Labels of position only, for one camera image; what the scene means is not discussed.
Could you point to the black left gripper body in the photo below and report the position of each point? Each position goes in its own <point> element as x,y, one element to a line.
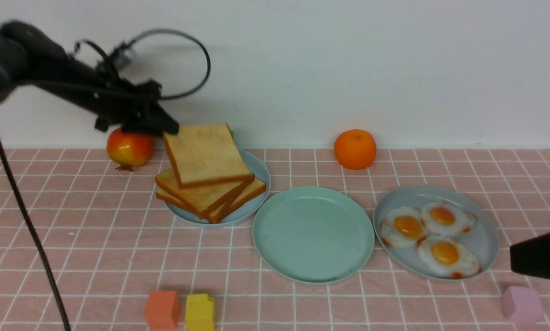
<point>114,109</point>

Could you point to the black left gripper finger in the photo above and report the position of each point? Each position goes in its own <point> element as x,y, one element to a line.
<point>149,119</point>

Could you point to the toast slice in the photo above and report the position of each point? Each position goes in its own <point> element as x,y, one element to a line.
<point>239,198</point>
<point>166,197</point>
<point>201,155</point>
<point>204,199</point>

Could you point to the fried egg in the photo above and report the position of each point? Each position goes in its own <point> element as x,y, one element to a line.
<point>443,218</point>
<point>402,228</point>
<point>447,257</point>

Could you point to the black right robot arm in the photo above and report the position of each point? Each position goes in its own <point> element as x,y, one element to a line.
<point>531,257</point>

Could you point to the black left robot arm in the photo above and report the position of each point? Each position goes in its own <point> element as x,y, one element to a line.
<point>29,57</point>

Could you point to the red yellow pomegranate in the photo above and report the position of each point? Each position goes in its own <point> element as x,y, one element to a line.
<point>129,150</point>

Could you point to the pink checkered tablecloth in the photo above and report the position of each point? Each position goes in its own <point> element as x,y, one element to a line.
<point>110,242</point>

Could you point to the orange cube block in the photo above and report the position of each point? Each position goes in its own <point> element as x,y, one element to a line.
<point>162,310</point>

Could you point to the green centre plate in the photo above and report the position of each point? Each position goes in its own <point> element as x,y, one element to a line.
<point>313,235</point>

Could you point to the yellow notched block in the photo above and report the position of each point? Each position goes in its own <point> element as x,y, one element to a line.
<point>200,312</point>

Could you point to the orange mandarin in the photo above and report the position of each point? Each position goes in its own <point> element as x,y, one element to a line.
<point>355,149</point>

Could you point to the grey blue egg plate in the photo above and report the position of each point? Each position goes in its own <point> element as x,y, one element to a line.
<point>481,240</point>

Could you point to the fried egg front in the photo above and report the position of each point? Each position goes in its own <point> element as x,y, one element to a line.
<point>447,257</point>

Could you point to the pink house block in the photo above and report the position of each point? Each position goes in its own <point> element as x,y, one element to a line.
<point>522,305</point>

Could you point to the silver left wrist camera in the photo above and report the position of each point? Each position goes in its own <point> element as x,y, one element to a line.
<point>122,56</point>

